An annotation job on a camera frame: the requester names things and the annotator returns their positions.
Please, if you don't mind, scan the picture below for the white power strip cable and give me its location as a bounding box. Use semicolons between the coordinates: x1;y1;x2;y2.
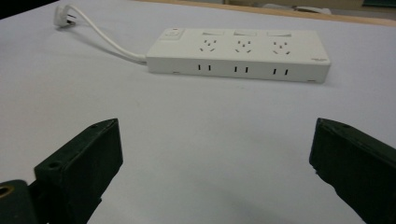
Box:
64;3;148;65

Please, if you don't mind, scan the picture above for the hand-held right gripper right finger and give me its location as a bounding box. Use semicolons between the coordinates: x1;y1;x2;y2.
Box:
308;117;396;224

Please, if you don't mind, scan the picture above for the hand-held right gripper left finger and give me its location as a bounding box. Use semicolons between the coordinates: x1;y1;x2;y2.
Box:
33;118;124;224

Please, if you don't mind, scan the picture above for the white power plug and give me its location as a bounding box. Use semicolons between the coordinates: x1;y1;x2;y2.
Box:
53;4;78;28

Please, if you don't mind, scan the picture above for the white power strip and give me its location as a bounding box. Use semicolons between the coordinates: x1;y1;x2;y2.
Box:
145;27;332;84

